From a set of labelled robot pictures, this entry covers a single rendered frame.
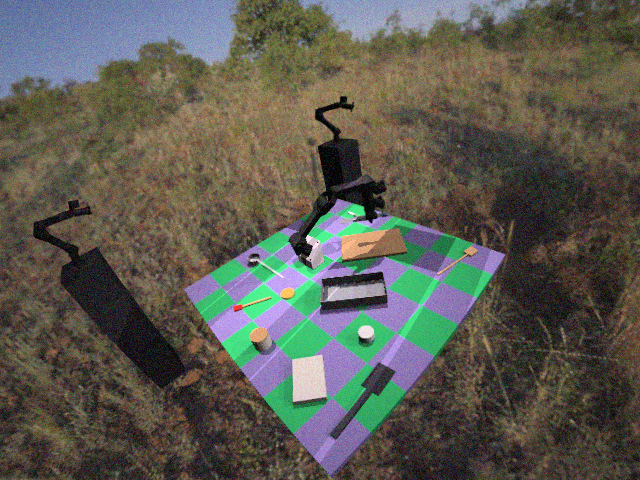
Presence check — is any wooden board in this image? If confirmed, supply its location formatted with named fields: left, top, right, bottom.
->
left=341, top=228, right=408, bottom=262

